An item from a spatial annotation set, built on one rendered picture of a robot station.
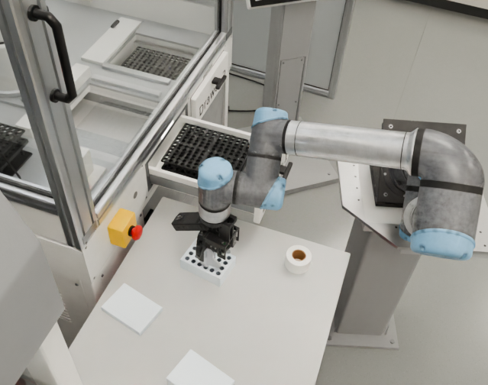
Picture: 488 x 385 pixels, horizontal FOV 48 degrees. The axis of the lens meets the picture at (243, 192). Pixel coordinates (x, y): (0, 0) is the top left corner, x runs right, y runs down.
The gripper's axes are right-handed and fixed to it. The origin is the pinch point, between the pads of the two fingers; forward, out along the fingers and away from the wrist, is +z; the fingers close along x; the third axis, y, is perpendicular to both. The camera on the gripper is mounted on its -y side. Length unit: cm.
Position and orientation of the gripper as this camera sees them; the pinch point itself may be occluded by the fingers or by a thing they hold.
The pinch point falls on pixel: (207, 258)
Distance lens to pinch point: 146.2
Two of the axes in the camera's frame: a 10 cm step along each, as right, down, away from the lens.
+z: -0.4, 6.7, 7.4
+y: 8.8, 3.8, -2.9
